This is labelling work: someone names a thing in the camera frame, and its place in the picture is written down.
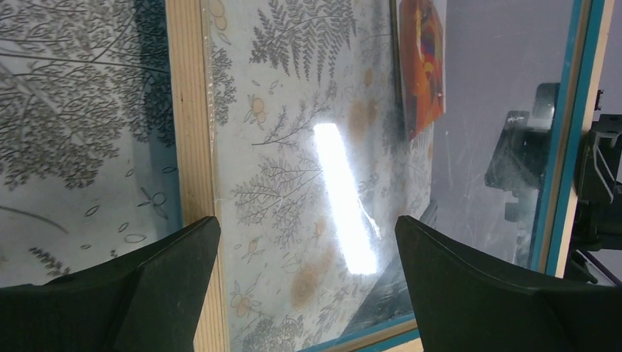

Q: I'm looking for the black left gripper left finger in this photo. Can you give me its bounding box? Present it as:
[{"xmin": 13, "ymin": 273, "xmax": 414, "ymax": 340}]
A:
[{"xmin": 1, "ymin": 217, "xmax": 221, "ymax": 351}]

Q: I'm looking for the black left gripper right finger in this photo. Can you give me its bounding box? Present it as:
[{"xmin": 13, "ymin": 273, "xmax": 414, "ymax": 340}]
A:
[{"xmin": 395, "ymin": 216, "xmax": 621, "ymax": 351}]

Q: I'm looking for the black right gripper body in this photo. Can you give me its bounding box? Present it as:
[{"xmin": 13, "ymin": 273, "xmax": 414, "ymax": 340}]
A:
[{"xmin": 566, "ymin": 114, "xmax": 621, "ymax": 286}]

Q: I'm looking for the wooden picture frame blue edge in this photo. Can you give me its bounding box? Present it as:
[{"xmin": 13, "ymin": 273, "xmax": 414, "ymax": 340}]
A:
[{"xmin": 166, "ymin": 1, "xmax": 615, "ymax": 351}]

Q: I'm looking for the hot air balloon photo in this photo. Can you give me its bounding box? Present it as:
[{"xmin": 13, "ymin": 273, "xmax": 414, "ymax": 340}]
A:
[{"xmin": 395, "ymin": 0, "xmax": 447, "ymax": 140}]

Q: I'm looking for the floral patterned table mat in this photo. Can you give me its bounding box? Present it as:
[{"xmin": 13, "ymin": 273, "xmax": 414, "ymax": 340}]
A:
[{"xmin": 1, "ymin": 1, "xmax": 195, "ymax": 289}]

